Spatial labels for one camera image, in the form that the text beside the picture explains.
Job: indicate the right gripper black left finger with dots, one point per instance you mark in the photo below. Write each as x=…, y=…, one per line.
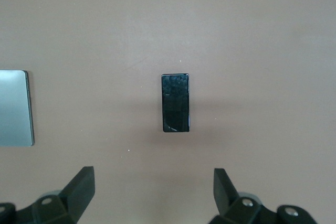
x=78, y=190

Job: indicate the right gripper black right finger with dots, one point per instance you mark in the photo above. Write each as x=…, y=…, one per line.
x=223, y=190

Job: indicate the black smartphone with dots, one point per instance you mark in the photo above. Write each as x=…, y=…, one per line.
x=175, y=103

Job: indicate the silver closed laptop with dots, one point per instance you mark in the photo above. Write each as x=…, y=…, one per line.
x=14, y=108

